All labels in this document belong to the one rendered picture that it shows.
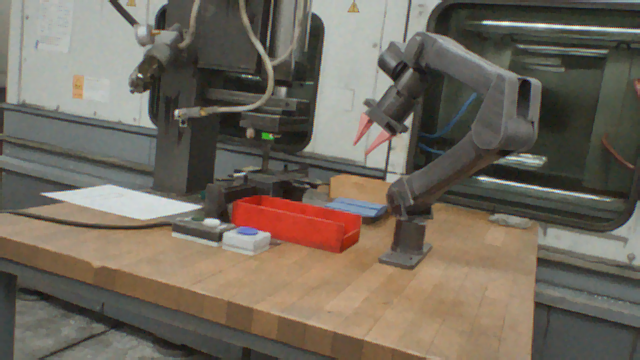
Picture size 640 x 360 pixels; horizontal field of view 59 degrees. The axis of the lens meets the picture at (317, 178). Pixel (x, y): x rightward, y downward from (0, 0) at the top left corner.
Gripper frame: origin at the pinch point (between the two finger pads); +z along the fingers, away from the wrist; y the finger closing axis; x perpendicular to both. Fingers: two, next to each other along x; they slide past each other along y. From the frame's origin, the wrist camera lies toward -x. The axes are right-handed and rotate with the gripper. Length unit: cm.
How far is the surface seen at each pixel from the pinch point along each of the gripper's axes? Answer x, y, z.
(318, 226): 13.5, -5.6, 14.7
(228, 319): 48, -10, 20
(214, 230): 26.6, 7.1, 23.9
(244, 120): -2.6, 26.8, 14.2
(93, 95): -83, 128, 83
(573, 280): -67, -63, 6
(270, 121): -2.5, 21.3, 10.1
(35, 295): -86, 103, 189
